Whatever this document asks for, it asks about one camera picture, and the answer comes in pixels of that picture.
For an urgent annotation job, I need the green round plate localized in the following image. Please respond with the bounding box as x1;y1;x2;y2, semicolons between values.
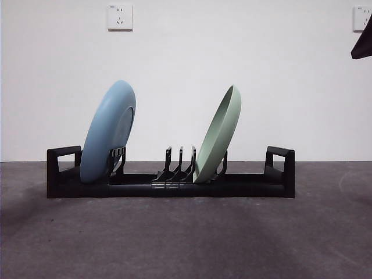
192;84;242;185

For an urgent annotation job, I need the blue round plate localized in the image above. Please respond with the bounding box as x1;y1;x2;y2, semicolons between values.
79;79;138;185

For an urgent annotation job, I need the black plastic plate rack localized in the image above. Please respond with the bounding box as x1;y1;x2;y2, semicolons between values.
46;145;296;200

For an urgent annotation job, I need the white wall socket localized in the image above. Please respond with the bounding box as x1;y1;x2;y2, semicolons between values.
353;6;372;33
108;4;134;32

